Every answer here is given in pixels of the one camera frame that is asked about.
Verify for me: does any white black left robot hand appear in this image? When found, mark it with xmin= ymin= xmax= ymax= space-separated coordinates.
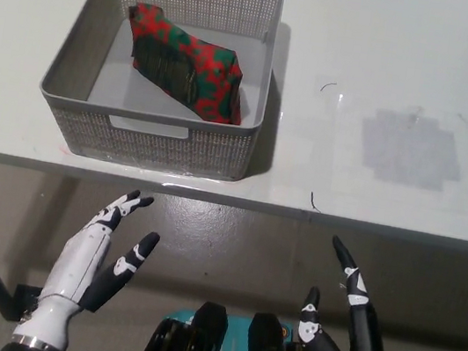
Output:
xmin=10 ymin=173 xmax=169 ymax=351

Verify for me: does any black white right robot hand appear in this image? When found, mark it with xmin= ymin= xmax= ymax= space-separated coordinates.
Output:
xmin=294 ymin=230 xmax=412 ymax=351

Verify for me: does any red green coffee bean bag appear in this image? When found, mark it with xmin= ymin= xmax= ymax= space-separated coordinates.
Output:
xmin=113 ymin=0 xmax=259 ymax=128

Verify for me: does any grey tape patch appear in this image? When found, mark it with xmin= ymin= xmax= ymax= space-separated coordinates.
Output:
xmin=352 ymin=105 xmax=468 ymax=197

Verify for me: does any grey perforated plastic basket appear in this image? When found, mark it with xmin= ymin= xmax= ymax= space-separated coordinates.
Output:
xmin=29 ymin=0 xmax=286 ymax=186

